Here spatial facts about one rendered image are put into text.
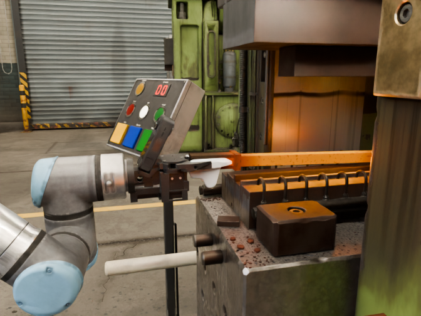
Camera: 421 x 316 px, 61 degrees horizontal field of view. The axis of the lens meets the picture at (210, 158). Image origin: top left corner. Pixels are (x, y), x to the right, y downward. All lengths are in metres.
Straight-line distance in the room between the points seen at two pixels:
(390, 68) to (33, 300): 0.60
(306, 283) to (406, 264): 0.16
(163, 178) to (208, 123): 4.97
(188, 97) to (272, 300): 0.71
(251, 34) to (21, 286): 0.55
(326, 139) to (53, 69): 8.06
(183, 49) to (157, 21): 3.19
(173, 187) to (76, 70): 8.10
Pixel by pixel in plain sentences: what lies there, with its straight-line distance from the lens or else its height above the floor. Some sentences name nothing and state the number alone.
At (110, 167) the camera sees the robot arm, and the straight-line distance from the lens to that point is 0.69.
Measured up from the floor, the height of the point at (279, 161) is 1.03.
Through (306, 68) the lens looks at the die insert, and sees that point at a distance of 0.76.
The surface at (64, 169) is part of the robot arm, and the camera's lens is 0.70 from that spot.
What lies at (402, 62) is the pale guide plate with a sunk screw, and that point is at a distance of 0.54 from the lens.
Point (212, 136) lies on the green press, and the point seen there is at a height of 0.26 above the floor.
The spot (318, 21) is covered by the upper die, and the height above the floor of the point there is 1.31.
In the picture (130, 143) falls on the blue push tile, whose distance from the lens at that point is 1.23.
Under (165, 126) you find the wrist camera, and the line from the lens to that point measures 0.70.
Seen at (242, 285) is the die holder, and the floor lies 0.89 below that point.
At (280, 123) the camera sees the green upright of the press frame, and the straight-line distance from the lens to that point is 0.99.
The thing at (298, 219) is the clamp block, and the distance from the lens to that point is 0.63.
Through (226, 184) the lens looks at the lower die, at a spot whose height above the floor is 0.96.
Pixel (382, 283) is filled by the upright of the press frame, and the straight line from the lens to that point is 0.64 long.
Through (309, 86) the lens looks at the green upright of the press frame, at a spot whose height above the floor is 1.18.
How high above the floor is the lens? 1.22
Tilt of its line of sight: 13 degrees down
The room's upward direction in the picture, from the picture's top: straight up
